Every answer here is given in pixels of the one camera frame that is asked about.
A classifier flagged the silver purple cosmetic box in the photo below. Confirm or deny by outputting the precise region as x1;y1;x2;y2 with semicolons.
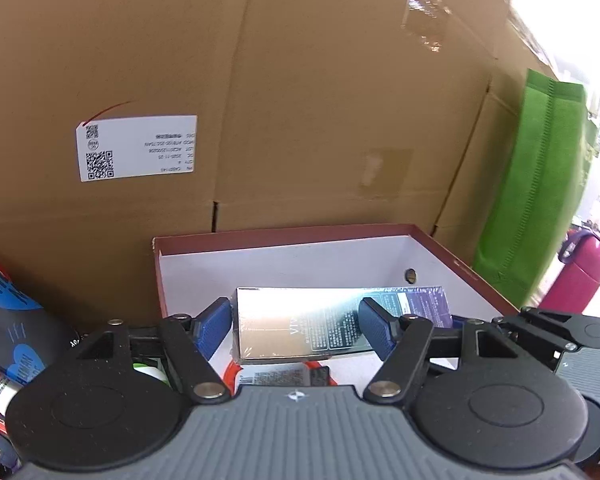
232;286;453;364

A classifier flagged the green white round item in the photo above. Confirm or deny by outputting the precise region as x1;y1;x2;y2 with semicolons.
133;362;170;387

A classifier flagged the dark red open box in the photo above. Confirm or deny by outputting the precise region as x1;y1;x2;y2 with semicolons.
151;223;520;386

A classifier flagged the pink water bottle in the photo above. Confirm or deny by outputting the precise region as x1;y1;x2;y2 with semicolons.
539;230;600;314

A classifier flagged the red white snack packet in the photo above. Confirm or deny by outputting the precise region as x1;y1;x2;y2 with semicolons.
222;361;337;394

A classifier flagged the blue black printed package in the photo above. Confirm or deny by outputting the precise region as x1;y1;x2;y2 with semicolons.
0;270;80;385

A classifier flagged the green fabric tote bag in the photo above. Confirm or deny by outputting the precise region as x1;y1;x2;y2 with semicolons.
472;70;586;307

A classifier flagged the white barcode shipping label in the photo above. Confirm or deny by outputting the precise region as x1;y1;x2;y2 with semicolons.
76;115;197;182

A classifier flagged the large brown cardboard box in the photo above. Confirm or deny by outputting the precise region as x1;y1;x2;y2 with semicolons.
0;0;534;324

